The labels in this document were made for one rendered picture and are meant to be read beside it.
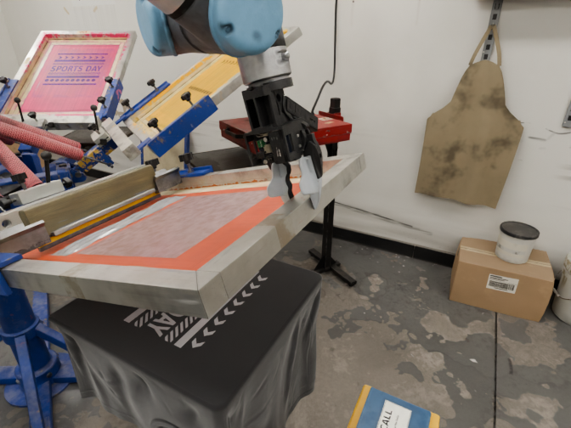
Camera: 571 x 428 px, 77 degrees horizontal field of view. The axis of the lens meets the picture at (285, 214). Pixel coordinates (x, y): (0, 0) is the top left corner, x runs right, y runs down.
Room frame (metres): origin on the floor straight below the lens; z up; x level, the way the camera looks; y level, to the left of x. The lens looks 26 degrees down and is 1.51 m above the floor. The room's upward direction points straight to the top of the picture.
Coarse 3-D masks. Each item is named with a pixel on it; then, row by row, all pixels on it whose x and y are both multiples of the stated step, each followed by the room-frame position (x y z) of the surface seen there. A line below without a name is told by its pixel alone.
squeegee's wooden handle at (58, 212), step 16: (128, 176) 0.92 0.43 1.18; (144, 176) 0.96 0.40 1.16; (80, 192) 0.80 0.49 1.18; (96, 192) 0.83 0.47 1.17; (112, 192) 0.86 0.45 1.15; (128, 192) 0.90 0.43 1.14; (32, 208) 0.70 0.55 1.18; (48, 208) 0.72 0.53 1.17; (64, 208) 0.75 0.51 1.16; (80, 208) 0.78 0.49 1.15; (96, 208) 0.81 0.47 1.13; (48, 224) 0.71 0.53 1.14; (64, 224) 0.73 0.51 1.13
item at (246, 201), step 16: (208, 192) 0.92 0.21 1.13; (224, 192) 0.88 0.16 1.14; (240, 192) 0.84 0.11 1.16; (256, 192) 0.80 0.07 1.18; (144, 208) 0.90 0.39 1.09; (176, 208) 0.82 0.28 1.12; (192, 208) 0.78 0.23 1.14; (208, 208) 0.75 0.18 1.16; (224, 208) 0.72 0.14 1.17; (240, 208) 0.69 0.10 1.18; (256, 208) 0.67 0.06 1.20; (272, 208) 0.64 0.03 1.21
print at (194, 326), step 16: (240, 288) 0.72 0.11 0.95; (256, 288) 0.72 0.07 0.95; (224, 304) 0.66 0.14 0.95; (240, 304) 0.66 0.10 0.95; (128, 320) 0.61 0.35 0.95; (144, 320) 0.61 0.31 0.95; (160, 320) 0.61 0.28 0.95; (176, 320) 0.61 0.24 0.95; (192, 320) 0.61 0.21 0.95; (208, 320) 0.61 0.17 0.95; (224, 320) 0.61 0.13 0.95; (160, 336) 0.56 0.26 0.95; (176, 336) 0.56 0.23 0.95; (192, 336) 0.56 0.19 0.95; (208, 336) 0.56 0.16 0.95; (192, 352) 0.52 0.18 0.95
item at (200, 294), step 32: (352, 160) 0.76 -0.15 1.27; (288, 224) 0.48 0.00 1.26; (224, 256) 0.38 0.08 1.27; (256, 256) 0.40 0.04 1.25; (32, 288) 0.48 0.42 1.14; (64, 288) 0.43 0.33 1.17; (96, 288) 0.39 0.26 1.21; (128, 288) 0.36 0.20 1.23; (160, 288) 0.33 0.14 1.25; (192, 288) 0.31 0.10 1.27; (224, 288) 0.34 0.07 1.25
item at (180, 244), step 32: (160, 224) 0.71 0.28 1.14; (192, 224) 0.65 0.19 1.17; (224, 224) 0.61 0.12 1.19; (256, 224) 0.57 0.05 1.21; (32, 256) 0.67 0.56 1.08; (64, 256) 0.62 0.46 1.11; (96, 256) 0.58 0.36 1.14; (128, 256) 0.54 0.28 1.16; (160, 256) 0.51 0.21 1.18; (192, 256) 0.48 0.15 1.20
